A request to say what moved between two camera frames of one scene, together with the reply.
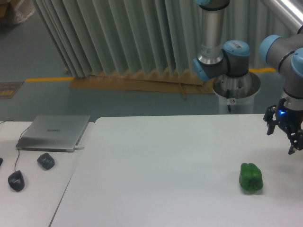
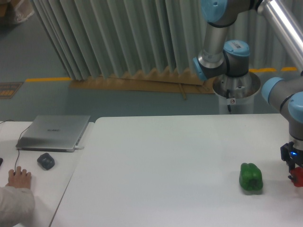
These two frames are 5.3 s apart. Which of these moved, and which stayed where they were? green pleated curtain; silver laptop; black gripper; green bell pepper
Moved: black gripper
Stayed: green bell pepper; green pleated curtain; silver laptop
